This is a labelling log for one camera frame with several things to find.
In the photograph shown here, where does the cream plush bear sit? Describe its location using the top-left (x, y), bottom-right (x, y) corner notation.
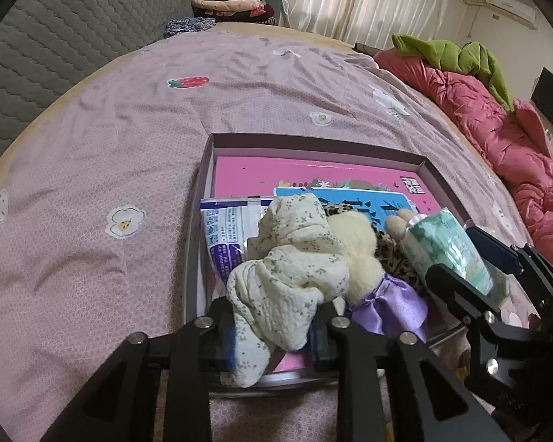
top-left (325, 214), bottom-right (429, 344)

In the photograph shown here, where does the green printed tissue pack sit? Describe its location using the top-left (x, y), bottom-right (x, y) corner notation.
top-left (403, 207), bottom-right (510, 307)

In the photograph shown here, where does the green blanket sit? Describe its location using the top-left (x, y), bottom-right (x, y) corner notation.
top-left (392, 33), bottom-right (517, 111)

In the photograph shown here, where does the grey quilted headboard cover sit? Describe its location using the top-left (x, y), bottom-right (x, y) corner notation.
top-left (0, 0), bottom-right (199, 180)

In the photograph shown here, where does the blue patterned cloth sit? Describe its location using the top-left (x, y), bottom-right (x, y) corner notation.
top-left (162, 16), bottom-right (217, 40)

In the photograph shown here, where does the beige plush toy pink bow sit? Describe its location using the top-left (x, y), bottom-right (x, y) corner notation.
top-left (385, 207), bottom-right (425, 240)

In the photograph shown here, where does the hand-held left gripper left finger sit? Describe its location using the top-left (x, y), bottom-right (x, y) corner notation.
top-left (39, 299), bottom-right (240, 442)

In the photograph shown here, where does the shallow brown cardboard box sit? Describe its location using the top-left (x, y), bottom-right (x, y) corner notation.
top-left (182, 133), bottom-right (473, 399)

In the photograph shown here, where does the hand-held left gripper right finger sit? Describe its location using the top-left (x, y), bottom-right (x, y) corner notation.
top-left (311, 304), bottom-right (512, 442)

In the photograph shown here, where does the white blue wet wipes packet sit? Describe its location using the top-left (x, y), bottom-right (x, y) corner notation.
top-left (199, 196), bottom-right (282, 286)

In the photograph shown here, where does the leopard print scrunchie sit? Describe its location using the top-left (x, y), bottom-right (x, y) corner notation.
top-left (325, 203), bottom-right (427, 293)

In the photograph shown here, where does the purple printed bed sheet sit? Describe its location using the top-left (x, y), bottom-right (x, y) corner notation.
top-left (0, 32), bottom-right (535, 442)

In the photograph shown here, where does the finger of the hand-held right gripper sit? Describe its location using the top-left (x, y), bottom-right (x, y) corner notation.
top-left (424, 262), bottom-right (504, 331)
top-left (465, 223), bottom-right (529, 280)

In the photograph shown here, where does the stack of folded clothes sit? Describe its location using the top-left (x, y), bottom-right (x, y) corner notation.
top-left (240, 4), bottom-right (277, 25)

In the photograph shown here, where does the pink folded garment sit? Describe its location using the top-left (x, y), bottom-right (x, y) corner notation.
top-left (191, 0), bottom-right (265, 14)

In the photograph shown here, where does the white air conditioner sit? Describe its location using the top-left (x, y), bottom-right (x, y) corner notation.
top-left (484, 0), bottom-right (538, 28)

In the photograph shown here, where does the cream floral cloth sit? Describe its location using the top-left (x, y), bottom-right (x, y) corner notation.
top-left (220, 192), bottom-right (351, 388)

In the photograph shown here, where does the pink book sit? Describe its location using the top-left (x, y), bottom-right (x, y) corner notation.
top-left (212, 157), bottom-right (443, 373)

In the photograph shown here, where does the pink quilt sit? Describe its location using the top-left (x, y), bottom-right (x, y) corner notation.
top-left (373, 48), bottom-right (553, 281)

